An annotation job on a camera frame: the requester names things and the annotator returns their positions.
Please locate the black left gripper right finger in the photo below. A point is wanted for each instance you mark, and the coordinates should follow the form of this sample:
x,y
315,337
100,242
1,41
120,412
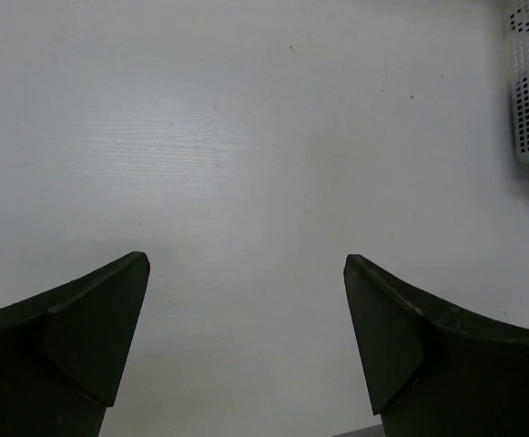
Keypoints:
x,y
431,367

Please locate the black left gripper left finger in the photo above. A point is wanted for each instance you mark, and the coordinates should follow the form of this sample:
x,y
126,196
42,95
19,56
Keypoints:
x,y
63,352

